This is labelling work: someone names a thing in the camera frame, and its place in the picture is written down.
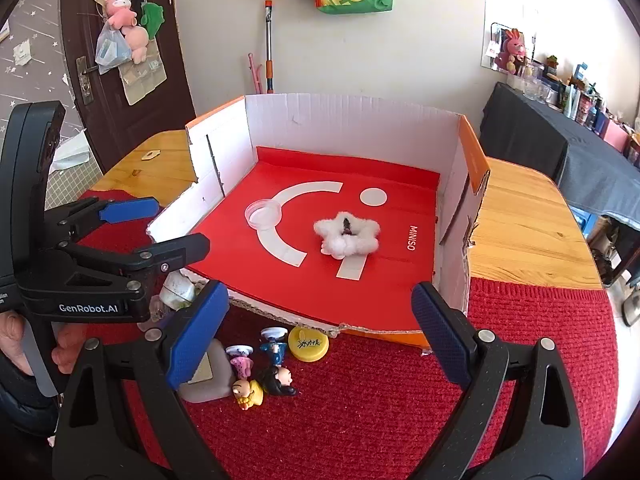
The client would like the white paper sheet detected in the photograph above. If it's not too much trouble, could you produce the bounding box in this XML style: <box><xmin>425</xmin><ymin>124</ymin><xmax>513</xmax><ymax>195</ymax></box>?
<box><xmin>50</xmin><ymin>130</ymin><xmax>96</xmax><ymax>171</ymax></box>

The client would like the row of colourful boxes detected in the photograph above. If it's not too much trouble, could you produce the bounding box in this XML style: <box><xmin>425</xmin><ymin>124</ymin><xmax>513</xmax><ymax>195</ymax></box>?
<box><xmin>562</xmin><ymin>62</ymin><xmax>640</xmax><ymax>166</ymax></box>

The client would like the yellow bottle cap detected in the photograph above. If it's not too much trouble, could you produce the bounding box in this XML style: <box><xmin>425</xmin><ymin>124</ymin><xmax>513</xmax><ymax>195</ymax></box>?
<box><xmin>288</xmin><ymin>325</ymin><xmax>331</xmax><ymax>362</ymax></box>

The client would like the metal door handle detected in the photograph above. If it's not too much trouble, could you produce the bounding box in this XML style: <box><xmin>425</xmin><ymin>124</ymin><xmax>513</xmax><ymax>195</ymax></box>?
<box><xmin>75</xmin><ymin>56</ymin><xmax>98</xmax><ymax>106</ymax></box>

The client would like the pink dress cartoon figurine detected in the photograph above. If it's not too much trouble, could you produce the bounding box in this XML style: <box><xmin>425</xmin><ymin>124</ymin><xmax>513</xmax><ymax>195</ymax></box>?
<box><xmin>225</xmin><ymin>344</ymin><xmax>265</xmax><ymax>411</ymax></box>

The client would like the clear round plastic dish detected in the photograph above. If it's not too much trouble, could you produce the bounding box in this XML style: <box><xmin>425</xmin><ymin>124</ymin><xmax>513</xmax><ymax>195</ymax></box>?
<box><xmin>244</xmin><ymin>198</ymin><xmax>282</xmax><ymax>228</ymax></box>

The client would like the green plush toy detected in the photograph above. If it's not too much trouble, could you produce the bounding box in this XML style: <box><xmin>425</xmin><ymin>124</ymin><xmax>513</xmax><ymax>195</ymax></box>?
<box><xmin>140</xmin><ymin>2</ymin><xmax>165</xmax><ymax>41</ymax></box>

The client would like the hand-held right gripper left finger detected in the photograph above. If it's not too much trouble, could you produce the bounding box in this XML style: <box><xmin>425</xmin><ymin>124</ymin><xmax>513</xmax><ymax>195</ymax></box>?
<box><xmin>52</xmin><ymin>280</ymin><xmax>231</xmax><ymax>480</ymax></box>

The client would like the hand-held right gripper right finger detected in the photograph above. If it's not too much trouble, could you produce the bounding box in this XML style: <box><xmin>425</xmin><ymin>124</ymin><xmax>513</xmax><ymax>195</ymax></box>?
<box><xmin>411</xmin><ymin>281</ymin><xmax>586</xmax><ymax>480</ymax></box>

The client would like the pink plastic hanger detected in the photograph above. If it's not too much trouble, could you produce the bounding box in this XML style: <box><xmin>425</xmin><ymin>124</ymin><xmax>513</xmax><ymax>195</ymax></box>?
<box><xmin>247</xmin><ymin>53</ymin><xmax>264</xmax><ymax>95</ymax></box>

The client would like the dark brown door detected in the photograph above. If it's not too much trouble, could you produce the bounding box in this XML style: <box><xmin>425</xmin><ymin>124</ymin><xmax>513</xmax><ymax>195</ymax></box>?
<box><xmin>60</xmin><ymin>0</ymin><xmax>197</xmax><ymax>171</ymax></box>

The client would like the pink rabbit plush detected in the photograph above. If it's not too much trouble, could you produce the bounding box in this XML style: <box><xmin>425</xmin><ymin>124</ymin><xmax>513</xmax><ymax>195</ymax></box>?
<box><xmin>502</xmin><ymin>27</ymin><xmax>528</xmax><ymax>75</ymax></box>

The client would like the blue black-haired cartoon figurine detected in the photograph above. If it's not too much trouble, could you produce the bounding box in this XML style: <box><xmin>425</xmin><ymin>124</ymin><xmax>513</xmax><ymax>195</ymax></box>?
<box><xmin>257</xmin><ymin>326</ymin><xmax>301</xmax><ymax>398</ymax></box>

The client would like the beige hanging fabric organizer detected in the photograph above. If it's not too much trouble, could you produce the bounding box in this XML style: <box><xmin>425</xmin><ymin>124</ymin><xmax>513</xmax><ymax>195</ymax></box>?
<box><xmin>118</xmin><ymin>55</ymin><xmax>167</xmax><ymax>106</ymax></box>

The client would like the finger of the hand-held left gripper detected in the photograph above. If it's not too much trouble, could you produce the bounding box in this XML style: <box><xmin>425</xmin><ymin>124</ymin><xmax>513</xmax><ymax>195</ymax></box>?
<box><xmin>45</xmin><ymin>197</ymin><xmax>161</xmax><ymax>241</ymax></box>
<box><xmin>60</xmin><ymin>233</ymin><xmax>210</xmax><ymax>286</ymax></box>

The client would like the white plastic tray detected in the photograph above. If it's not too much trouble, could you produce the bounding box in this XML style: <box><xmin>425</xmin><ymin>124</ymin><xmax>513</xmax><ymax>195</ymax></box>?
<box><xmin>160</xmin><ymin>269</ymin><xmax>236</xmax><ymax>404</ymax></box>

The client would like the cluster of glass jars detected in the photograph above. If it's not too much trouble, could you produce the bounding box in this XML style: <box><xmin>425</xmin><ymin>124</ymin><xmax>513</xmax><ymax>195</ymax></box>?
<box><xmin>522</xmin><ymin>72</ymin><xmax>556</xmax><ymax>106</ymax></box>

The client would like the clear plastic bag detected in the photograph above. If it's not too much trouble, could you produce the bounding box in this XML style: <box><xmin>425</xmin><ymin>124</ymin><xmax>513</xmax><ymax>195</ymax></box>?
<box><xmin>95</xmin><ymin>27</ymin><xmax>136</xmax><ymax>75</ymax></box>

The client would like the pink plush toy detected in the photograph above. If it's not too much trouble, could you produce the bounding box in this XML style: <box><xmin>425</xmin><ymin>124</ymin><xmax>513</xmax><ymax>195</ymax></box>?
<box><xmin>103</xmin><ymin>0</ymin><xmax>138</xmax><ymax>28</ymax></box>
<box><xmin>122</xmin><ymin>25</ymin><xmax>150</xmax><ymax>65</ymax></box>

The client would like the cardboard box with red bottom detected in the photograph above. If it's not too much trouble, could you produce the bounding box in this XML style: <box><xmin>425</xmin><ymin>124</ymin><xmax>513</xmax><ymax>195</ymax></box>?
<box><xmin>146</xmin><ymin>92</ymin><xmax>491</xmax><ymax>356</ymax></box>

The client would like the wooden table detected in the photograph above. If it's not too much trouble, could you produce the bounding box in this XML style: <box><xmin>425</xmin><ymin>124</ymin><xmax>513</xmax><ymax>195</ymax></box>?
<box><xmin>90</xmin><ymin>130</ymin><xmax>606</xmax><ymax>291</ymax></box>

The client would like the person's left hand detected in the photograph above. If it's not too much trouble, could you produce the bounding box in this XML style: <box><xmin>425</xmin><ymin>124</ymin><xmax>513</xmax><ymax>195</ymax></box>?
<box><xmin>0</xmin><ymin>310</ymin><xmax>88</xmax><ymax>377</ymax></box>

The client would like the black cloth covered table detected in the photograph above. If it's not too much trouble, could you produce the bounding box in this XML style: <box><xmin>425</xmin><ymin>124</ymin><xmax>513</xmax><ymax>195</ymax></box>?
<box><xmin>479</xmin><ymin>81</ymin><xmax>640</xmax><ymax>221</ymax></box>

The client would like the white fluffy star hair clip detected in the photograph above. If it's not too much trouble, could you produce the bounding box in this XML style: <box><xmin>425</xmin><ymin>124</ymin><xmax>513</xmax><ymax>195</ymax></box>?
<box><xmin>313</xmin><ymin>211</ymin><xmax>381</xmax><ymax>259</ymax></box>

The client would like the metal mop pole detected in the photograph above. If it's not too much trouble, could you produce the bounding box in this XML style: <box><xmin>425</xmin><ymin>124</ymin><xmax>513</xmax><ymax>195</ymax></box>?
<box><xmin>263</xmin><ymin>0</ymin><xmax>275</xmax><ymax>95</ymax></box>

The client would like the red knitted mat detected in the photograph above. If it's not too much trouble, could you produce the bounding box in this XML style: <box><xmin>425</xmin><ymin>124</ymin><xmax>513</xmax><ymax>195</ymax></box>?
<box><xmin>77</xmin><ymin>190</ymin><xmax>618</xmax><ymax>471</ymax></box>

